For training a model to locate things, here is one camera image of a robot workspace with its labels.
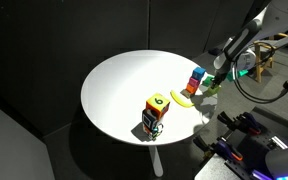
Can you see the black clamp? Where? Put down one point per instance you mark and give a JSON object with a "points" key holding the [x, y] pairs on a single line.
{"points": [[244, 122]]}

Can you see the yellow banana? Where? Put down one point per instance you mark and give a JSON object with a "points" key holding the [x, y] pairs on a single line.
{"points": [[179, 100]]}

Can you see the yellow block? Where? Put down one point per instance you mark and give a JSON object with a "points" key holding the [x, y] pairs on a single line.
{"points": [[212, 91]]}

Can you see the orange block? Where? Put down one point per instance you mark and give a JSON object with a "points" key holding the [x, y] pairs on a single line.
{"points": [[191, 89]]}

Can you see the black white patterned cube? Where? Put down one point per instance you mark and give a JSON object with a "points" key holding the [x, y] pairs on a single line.
{"points": [[149, 121]]}

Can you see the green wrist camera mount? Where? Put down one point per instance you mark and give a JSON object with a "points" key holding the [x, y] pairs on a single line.
{"points": [[233, 76]]}

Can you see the green block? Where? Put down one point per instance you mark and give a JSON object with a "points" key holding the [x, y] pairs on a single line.
{"points": [[208, 81]]}

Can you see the blue block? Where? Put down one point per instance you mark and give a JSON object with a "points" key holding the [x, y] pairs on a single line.
{"points": [[198, 73]]}

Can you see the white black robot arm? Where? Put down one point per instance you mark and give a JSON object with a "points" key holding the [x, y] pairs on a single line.
{"points": [[271, 20]]}

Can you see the white round table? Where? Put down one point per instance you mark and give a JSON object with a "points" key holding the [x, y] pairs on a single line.
{"points": [[115, 92]]}

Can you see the magenta block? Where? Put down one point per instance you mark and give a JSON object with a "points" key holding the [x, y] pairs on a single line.
{"points": [[194, 82]]}

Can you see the grey block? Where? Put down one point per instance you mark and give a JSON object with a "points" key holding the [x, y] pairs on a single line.
{"points": [[187, 94]]}

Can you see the wooden stool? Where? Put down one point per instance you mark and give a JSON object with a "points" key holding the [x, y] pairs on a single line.
{"points": [[264, 51]]}

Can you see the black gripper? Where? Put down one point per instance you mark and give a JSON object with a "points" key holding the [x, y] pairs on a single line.
{"points": [[222, 70]]}

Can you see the colourful number cube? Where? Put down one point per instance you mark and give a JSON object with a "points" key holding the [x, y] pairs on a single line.
{"points": [[159, 104]]}

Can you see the small white patterned cube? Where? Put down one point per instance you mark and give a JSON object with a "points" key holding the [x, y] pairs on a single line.
{"points": [[155, 132]]}

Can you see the purple orange clamp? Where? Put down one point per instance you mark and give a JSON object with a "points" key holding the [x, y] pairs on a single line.
{"points": [[222, 147]]}

